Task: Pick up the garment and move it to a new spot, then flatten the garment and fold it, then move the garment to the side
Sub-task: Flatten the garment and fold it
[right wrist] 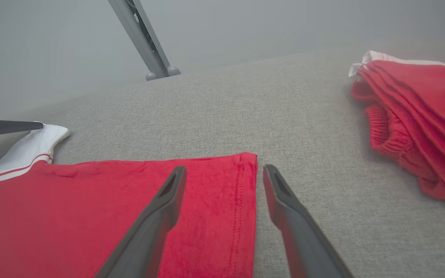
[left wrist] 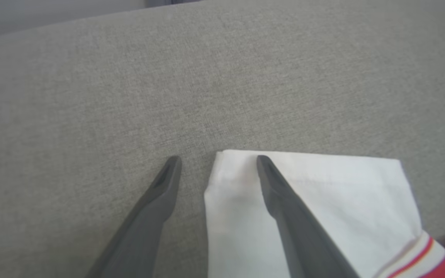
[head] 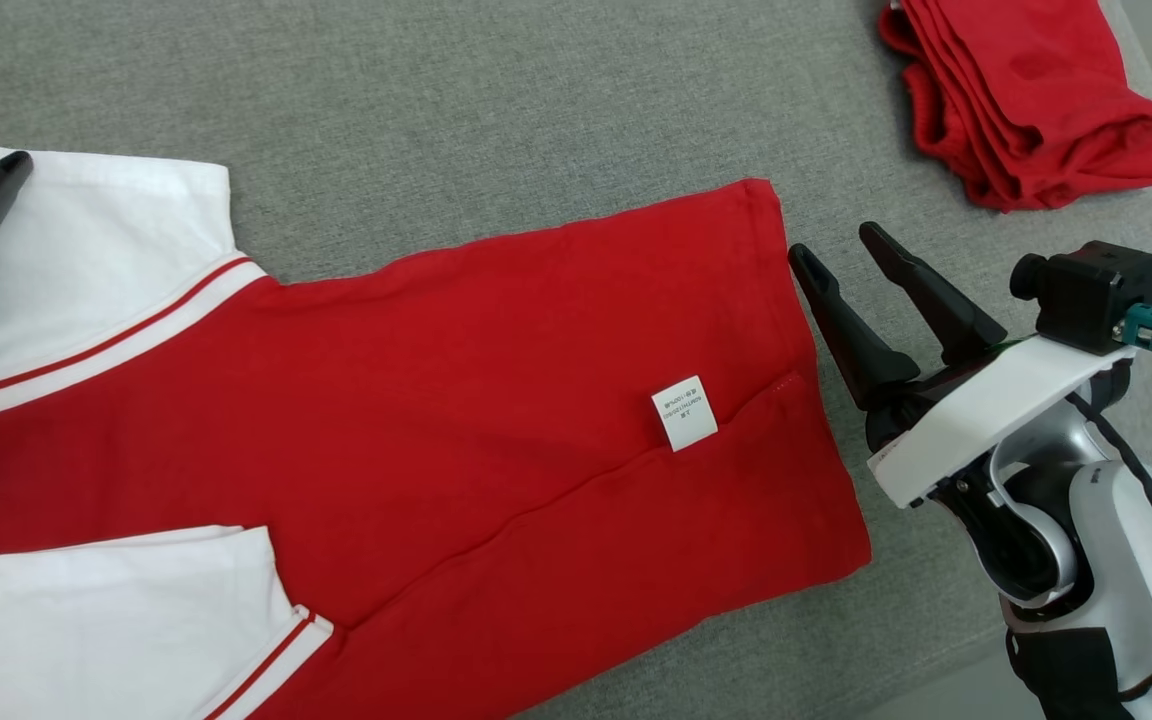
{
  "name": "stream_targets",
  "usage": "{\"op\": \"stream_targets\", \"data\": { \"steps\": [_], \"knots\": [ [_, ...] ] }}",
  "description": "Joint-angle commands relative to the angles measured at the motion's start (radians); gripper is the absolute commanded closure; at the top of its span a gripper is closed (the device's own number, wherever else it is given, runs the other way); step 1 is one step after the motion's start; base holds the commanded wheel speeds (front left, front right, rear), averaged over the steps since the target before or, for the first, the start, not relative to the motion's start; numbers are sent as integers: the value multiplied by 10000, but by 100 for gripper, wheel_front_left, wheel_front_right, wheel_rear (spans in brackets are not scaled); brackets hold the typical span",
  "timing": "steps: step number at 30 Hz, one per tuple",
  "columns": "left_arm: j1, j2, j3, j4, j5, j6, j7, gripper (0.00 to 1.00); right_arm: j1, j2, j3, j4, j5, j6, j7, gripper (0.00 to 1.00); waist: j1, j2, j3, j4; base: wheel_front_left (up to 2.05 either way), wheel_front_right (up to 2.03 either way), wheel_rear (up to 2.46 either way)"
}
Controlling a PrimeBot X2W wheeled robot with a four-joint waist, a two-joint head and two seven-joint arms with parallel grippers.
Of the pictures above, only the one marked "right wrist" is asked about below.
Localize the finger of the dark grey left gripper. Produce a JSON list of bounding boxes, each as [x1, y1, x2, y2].
[[0, 118, 44, 138]]

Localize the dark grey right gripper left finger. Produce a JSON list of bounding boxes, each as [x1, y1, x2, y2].
[[95, 166, 187, 278]]

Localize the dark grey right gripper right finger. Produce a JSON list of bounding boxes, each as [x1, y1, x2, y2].
[[263, 165, 354, 278]]

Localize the red shirt with white collar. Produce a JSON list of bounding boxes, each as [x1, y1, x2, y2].
[[0, 124, 258, 278]]

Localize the red shorts with white stripe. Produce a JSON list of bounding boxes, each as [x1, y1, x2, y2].
[[349, 50, 445, 208]]

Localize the grey metal partition post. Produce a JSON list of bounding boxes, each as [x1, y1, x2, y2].
[[108, 0, 171, 78]]

